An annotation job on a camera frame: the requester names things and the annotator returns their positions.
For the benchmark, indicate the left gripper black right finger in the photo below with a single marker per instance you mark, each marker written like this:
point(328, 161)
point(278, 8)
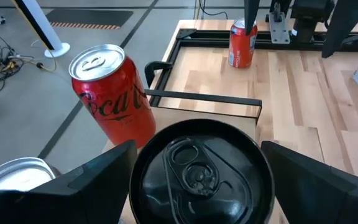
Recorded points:
point(322, 202)

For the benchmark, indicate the red Coca-Cola can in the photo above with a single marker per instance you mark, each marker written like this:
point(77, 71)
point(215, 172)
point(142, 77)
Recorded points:
point(117, 102)

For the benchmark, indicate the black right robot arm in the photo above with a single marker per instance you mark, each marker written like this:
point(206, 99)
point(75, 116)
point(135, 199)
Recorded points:
point(309, 15)

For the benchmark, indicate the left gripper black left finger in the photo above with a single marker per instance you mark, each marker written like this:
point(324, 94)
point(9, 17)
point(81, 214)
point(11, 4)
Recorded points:
point(57, 205)

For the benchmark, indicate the orange Fanta can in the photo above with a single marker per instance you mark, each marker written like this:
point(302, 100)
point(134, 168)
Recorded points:
point(241, 49)

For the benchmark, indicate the grey metal bracket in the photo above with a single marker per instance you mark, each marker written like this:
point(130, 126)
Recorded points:
point(279, 31)

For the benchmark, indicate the silver blue Red Bull can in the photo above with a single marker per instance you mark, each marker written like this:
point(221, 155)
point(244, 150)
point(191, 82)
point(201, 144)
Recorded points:
point(14, 177)

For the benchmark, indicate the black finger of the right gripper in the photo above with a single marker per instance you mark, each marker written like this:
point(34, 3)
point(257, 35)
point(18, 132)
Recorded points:
point(343, 21)
point(251, 12)

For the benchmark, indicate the black mat striped edge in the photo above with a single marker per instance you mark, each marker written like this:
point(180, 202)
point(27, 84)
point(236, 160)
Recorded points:
point(89, 17)

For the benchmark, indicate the white round stand base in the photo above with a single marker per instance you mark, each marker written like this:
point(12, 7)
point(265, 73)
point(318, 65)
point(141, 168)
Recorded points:
point(39, 21)

